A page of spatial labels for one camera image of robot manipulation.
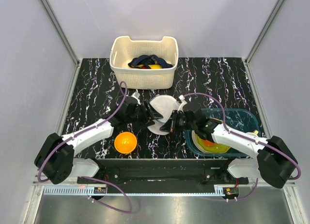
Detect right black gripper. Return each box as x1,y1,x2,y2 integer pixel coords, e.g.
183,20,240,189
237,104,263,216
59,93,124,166
160,110,197,134

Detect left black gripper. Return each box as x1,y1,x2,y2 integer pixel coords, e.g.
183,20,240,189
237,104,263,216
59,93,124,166
126,100,163,129

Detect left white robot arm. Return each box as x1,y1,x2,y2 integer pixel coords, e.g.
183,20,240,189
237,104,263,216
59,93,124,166
34,96,163,184

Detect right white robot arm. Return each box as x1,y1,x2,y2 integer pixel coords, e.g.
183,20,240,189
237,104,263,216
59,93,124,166
160,104,301,188

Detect cream perforated laundry basket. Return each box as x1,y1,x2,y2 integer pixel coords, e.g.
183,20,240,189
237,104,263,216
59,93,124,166
109,36,179,90

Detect white plate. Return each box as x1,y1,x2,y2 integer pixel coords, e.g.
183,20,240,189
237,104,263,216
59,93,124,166
191,131,198,146

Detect orange plastic bowl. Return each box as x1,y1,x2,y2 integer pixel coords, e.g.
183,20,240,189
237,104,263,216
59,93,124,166
114,132,138,154

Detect orange plastic cup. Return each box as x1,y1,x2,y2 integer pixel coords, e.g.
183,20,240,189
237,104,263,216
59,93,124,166
202,140,216,148

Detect yellow-green dotted plate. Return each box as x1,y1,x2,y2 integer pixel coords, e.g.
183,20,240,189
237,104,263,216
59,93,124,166
194,118,230,154

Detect navy and yellow clothes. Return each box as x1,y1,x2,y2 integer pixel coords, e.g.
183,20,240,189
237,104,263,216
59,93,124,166
128,55,173,69

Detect teal transparent plastic bin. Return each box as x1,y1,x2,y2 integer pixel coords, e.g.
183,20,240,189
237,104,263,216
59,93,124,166
184,108,260,159

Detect pale yellow cup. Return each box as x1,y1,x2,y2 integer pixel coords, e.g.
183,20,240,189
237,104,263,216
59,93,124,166
246,130,259,138

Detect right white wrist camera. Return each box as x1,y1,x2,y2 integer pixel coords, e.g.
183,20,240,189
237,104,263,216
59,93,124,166
177,95,187,111

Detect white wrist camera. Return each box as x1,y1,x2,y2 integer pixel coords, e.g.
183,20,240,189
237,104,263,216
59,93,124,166
131,91,141,105
177,95,187,111

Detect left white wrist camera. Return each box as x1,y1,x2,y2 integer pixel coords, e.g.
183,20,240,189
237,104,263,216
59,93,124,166
131,91,141,105

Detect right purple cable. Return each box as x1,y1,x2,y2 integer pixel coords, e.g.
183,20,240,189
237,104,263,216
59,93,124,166
180,92,302,202

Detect left aluminium frame post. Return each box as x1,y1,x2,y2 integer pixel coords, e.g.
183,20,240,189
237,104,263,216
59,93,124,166
39,0,80,66

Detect aluminium frame post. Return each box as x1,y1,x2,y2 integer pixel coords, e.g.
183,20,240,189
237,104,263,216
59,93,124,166
245,0,286,64
39,0,80,66

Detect right aluminium frame post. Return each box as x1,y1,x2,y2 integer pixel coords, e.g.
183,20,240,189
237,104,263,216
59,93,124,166
245,0,286,64

